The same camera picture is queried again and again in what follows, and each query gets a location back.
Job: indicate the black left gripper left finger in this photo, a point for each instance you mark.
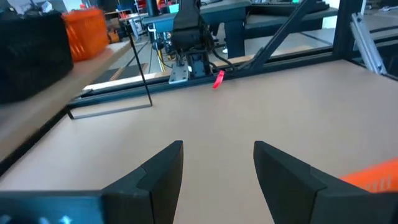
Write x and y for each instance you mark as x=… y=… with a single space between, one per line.
x=155 y=186

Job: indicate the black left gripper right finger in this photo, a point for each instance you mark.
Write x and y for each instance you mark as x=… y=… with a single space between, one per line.
x=295 y=193

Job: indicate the orange plastic basket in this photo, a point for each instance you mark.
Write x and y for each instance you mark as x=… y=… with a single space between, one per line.
x=85 y=34
x=376 y=177

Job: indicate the black plastic basket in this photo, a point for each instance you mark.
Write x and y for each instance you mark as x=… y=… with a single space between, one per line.
x=31 y=77
x=31 y=34

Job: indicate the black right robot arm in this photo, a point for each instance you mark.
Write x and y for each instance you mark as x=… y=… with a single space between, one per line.
x=186 y=28

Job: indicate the wooden shelf with black legs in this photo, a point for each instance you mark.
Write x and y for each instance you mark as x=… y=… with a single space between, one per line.
x=46 y=99

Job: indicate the black hazard-striped floor mat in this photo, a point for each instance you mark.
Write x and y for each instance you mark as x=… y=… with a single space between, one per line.
x=130 y=71

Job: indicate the small red tag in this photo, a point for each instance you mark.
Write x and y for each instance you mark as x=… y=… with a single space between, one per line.
x=218 y=79

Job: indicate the silver aluminium strut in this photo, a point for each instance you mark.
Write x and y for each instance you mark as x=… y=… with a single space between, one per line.
x=367 y=43

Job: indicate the dark grey desk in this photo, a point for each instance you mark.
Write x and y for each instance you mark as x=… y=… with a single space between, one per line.
x=264 y=24

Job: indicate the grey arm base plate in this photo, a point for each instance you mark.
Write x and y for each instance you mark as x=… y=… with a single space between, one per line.
x=178 y=74

